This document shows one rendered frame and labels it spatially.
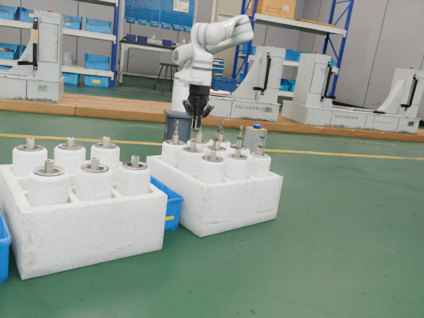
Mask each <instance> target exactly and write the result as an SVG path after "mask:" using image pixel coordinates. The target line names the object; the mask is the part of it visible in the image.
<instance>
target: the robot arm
mask: <svg viewBox="0 0 424 318"><path fill-rule="evenodd" d="M230 36H231V38H230ZM253 37H254V34H253V31H252V27H251V24H250V20H249V18H248V16H247V15H238V16H234V17H232V18H229V19H227V20H225V21H220V22H214V23H212V24H209V23H195V24H194V25H193V27H192V29H191V43H189V44H186V45H182V46H180V47H177V48H176V49H175V50H174V52H173V54H172V60H173V62H174V63H175V64H177V65H179V66H183V69H182V70H181V71H179V72H177V73H175V75H174V87H173V93H172V106H171V112H173V113H176V114H187V115H189V116H191V128H193V129H199V128H200V126H201V119H202V118H205V117H207V115H208V114H209V113H210V112H211V111H212V110H213V109H214V105H211V104H210V102H209V93H210V88H211V72H212V66H213V55H214V54H217V53H219V52H221V51H223V50H225V49H229V48H231V47H235V46H237V45H242V44H244V43H246V42H249V41H250V40H252V39H253ZM205 107H206V109H205V111H204V108H205Z"/></svg>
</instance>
